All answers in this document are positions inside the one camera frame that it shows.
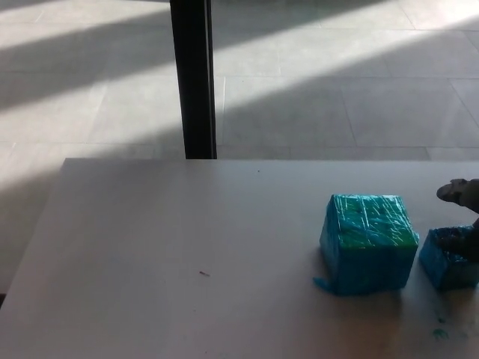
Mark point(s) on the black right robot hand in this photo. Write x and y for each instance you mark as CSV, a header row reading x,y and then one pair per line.
x,y
462,192

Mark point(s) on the small blue taped cube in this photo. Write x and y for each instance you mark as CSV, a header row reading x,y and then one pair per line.
x,y
438,269

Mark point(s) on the large blue taped cube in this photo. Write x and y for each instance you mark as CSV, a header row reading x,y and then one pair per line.
x,y
368,256

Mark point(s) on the black vertical window frame post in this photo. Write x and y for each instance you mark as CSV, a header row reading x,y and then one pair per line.
x,y
193,78

